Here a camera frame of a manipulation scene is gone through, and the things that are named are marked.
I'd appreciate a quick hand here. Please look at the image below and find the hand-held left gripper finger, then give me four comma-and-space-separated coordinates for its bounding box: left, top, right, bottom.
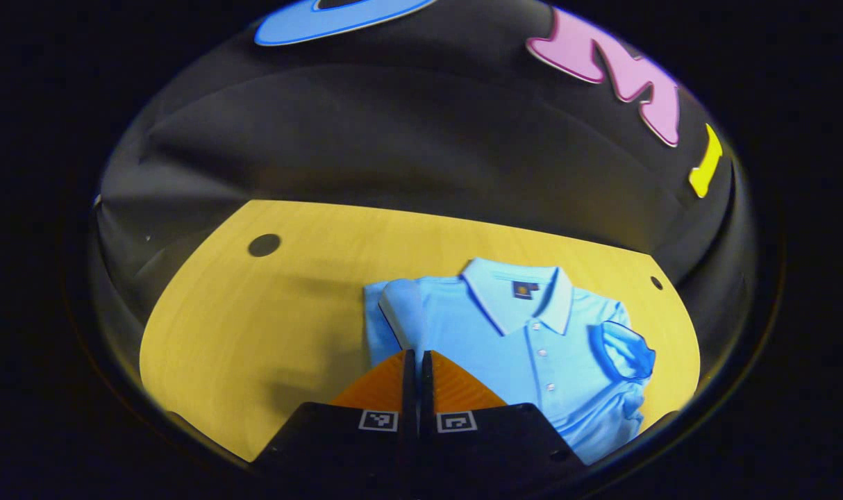
253, 349, 417, 497
419, 350, 589, 497

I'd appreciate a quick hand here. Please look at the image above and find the black backdrop cloth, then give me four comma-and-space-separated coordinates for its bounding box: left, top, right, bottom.
92, 0, 759, 417

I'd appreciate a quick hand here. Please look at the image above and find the light blue T-shirt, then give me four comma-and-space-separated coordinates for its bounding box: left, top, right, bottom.
363, 258, 657, 466

